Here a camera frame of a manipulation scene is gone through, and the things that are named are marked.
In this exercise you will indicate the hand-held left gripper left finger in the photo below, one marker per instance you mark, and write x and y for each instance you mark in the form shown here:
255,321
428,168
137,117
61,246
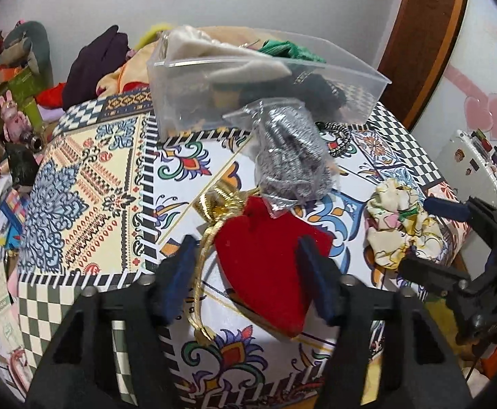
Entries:
175,279

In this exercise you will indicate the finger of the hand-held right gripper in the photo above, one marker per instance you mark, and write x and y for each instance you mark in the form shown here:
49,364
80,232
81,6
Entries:
444,209
431,275

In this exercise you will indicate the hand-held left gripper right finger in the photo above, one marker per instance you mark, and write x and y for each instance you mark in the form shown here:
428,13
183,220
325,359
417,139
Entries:
316,283

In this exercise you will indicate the floral fabric scrunchie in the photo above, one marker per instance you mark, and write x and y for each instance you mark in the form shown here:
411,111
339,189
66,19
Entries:
402,226

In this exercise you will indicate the red velvet pouch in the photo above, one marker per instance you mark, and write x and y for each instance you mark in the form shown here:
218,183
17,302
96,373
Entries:
270,264

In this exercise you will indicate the clear plastic box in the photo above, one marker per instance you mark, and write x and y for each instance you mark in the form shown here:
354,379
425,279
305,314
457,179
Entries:
180,98

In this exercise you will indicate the white case with stickers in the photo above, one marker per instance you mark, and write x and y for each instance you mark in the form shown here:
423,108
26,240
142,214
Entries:
472,168

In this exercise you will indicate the patterned tablecloth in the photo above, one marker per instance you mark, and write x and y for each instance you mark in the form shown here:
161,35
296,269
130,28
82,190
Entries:
91,187

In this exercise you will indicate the silver scrubber in plastic bag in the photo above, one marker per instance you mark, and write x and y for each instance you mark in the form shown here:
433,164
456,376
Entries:
291,157

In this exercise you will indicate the black fabric item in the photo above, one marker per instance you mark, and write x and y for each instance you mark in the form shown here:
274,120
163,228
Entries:
312,93

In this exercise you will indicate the brown wooden door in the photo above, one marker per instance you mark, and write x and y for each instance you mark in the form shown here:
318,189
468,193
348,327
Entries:
427,34

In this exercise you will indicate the black figurine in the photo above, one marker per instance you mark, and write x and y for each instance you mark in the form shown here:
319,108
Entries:
20,164

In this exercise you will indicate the beige blanket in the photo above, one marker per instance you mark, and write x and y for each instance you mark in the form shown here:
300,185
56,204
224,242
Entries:
133,72

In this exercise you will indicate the red cloth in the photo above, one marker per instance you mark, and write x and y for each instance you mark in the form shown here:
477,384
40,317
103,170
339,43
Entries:
51,96

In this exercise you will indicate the green fabric item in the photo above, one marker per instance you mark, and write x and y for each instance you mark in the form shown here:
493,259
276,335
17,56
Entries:
291,49

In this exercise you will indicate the dark purple garment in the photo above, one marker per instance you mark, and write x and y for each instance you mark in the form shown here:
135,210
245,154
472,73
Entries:
95,68

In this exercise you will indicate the pink bunny toy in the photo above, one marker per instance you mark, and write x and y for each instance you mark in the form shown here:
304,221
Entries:
14,117

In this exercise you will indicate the beige cloth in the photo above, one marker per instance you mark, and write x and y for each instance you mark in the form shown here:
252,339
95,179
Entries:
214,51

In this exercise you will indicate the green box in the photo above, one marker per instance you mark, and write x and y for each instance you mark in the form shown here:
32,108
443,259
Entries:
22,89

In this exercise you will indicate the yellow-green fluffy item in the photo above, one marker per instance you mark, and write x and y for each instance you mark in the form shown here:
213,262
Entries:
150,33

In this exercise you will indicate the grey-green stuffed toy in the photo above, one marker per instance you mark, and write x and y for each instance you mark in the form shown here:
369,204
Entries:
29,47

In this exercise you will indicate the pink heart wall decoration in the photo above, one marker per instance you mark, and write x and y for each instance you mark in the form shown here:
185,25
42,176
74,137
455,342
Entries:
487,115

